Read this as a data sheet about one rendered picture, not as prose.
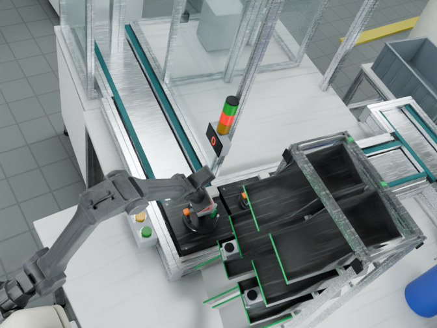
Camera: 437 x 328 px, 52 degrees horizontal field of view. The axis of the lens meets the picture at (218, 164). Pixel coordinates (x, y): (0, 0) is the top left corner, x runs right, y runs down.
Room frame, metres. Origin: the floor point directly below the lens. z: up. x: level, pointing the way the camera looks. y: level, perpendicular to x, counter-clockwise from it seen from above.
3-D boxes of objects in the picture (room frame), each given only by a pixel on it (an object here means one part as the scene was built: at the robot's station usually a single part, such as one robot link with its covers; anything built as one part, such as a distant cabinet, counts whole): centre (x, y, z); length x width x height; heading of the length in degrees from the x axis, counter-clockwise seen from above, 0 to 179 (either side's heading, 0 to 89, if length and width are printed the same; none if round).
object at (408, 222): (0.74, -0.34, 1.26); 0.36 x 0.21 x 0.80; 41
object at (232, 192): (1.10, -0.20, 1.01); 0.24 x 0.24 x 0.13; 41
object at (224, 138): (1.15, 0.03, 1.29); 0.12 x 0.05 x 0.25; 41
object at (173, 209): (0.93, -0.01, 0.96); 0.24 x 0.24 x 0.02; 41
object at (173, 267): (1.04, 0.29, 0.91); 0.89 x 0.06 x 0.11; 41
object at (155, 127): (1.17, 0.17, 0.91); 0.84 x 0.28 x 0.10; 41
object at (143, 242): (0.85, 0.21, 0.93); 0.21 x 0.07 x 0.06; 41
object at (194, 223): (0.93, -0.01, 0.98); 0.14 x 0.14 x 0.02
